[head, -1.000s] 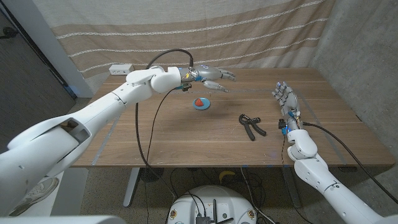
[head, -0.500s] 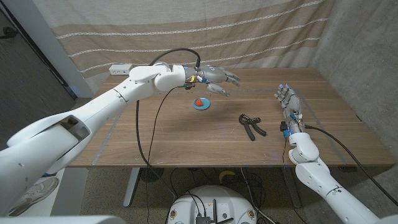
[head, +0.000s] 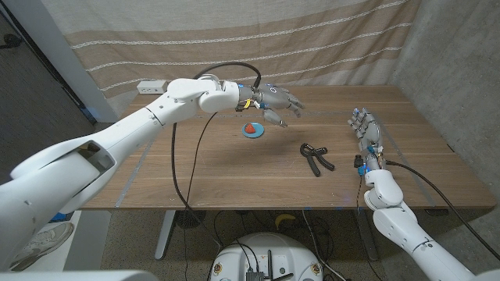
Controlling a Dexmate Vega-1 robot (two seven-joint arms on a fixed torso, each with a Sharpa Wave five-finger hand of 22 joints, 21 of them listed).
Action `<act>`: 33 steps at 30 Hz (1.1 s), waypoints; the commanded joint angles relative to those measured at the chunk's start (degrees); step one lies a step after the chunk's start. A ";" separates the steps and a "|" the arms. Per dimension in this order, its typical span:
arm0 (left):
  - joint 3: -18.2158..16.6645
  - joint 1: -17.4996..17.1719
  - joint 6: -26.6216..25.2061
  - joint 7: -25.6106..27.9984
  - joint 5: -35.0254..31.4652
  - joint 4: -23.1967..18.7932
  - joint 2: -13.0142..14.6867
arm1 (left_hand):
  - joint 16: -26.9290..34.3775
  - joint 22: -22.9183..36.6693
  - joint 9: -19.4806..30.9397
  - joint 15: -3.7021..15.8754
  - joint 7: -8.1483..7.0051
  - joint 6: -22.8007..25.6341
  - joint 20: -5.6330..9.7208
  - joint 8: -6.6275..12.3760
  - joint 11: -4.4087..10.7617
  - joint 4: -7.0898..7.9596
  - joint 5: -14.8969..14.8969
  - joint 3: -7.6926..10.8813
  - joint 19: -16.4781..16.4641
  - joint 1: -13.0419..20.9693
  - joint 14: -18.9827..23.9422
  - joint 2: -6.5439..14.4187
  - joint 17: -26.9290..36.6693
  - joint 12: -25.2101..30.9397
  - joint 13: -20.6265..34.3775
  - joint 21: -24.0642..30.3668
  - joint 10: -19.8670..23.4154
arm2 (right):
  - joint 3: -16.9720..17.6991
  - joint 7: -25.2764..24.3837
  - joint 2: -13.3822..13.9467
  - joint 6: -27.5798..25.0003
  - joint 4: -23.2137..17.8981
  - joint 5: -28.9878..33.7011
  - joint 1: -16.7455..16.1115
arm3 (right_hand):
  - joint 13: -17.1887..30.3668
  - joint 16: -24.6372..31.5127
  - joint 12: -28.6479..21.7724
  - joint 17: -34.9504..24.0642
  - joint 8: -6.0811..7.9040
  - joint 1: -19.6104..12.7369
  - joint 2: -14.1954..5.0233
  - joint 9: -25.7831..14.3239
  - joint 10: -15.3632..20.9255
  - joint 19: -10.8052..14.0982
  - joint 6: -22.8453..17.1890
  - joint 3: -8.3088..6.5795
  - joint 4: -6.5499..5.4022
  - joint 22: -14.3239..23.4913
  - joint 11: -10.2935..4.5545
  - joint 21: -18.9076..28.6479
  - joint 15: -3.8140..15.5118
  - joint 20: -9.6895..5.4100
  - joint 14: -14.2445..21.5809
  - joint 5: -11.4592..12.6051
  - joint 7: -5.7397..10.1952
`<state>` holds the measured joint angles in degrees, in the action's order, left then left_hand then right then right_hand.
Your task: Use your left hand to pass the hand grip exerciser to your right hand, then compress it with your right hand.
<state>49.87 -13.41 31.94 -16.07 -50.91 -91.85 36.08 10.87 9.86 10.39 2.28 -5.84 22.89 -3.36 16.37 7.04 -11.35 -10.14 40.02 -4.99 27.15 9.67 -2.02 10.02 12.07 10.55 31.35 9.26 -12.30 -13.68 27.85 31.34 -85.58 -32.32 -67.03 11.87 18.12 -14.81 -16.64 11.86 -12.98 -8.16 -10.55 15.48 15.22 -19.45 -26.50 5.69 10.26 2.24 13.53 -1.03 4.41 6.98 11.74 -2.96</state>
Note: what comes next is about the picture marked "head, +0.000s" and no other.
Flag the white sneaker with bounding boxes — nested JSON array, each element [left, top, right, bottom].
[[8, 221, 75, 272]]

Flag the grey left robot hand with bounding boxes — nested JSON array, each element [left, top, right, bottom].
[[249, 83, 305, 129]]

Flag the grey table leg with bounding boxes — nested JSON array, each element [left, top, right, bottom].
[[154, 209, 177, 261], [353, 208, 380, 261]]

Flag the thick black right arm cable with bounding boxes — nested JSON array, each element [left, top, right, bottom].
[[384, 159, 500, 261]]

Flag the white door frame post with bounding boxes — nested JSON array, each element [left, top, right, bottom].
[[2, 0, 118, 124]]

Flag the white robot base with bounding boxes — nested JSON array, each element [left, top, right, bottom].
[[209, 232, 324, 281]]

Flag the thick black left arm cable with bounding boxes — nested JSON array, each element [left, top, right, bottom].
[[170, 61, 262, 219]]

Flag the yellow banana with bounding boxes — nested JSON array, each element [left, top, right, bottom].
[[274, 213, 297, 230]]

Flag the beige striped backdrop cloth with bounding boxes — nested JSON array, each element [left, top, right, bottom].
[[41, 0, 423, 116]]

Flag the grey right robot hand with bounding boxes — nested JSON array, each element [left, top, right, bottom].
[[347, 108, 384, 157]]

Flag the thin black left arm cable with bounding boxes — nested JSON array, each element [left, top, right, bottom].
[[185, 112, 218, 206]]

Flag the white floor cable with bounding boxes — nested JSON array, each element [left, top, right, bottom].
[[301, 209, 347, 281]]

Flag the white power strip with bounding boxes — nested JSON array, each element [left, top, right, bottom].
[[136, 80, 168, 95]]

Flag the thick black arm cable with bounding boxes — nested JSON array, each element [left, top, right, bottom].
[[170, 61, 262, 219], [384, 159, 500, 261]]

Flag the black hand grip exerciser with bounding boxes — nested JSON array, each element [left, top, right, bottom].
[[299, 142, 336, 178]]

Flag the black round floor fan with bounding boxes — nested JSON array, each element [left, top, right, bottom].
[[175, 209, 207, 229]]

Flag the small blue plate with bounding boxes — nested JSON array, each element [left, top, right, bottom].
[[241, 122, 265, 139]]

